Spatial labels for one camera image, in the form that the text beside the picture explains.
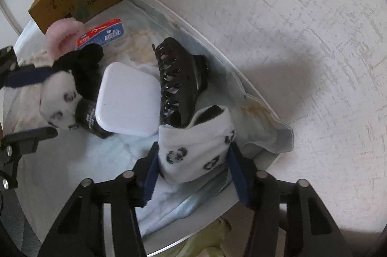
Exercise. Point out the white panda print sock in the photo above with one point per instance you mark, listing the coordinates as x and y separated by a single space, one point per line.
57 93
193 148

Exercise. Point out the pink fluffy scrunchie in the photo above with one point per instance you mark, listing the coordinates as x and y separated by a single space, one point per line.
53 38

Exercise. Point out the red and blue packet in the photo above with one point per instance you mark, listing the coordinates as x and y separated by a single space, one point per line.
102 33

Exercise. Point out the black hair claw clip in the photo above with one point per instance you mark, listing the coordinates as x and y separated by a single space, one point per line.
181 78

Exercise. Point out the white desktop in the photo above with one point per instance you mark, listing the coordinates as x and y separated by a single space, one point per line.
205 220

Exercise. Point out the light blue floral cloth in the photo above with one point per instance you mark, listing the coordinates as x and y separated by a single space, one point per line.
105 160

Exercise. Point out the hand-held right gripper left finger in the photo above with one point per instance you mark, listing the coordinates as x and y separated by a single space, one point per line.
150 181

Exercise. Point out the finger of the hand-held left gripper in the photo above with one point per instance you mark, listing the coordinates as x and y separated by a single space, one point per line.
30 136
27 77

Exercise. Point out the white square case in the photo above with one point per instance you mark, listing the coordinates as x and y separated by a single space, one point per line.
127 99

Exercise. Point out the small black printed object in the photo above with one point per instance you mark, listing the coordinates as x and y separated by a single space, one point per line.
89 119

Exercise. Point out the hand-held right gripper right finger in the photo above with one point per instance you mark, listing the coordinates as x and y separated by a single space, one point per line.
240 178

